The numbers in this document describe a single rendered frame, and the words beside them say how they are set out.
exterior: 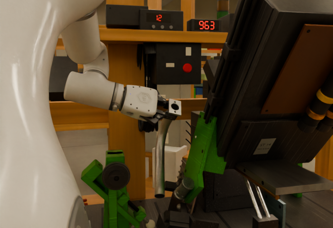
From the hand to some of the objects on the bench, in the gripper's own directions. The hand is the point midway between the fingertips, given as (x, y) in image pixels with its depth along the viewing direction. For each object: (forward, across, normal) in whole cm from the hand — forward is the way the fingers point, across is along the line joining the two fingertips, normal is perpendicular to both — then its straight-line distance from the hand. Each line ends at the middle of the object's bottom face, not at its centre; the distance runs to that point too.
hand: (170, 110), depth 90 cm
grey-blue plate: (+36, +32, -9) cm, 49 cm away
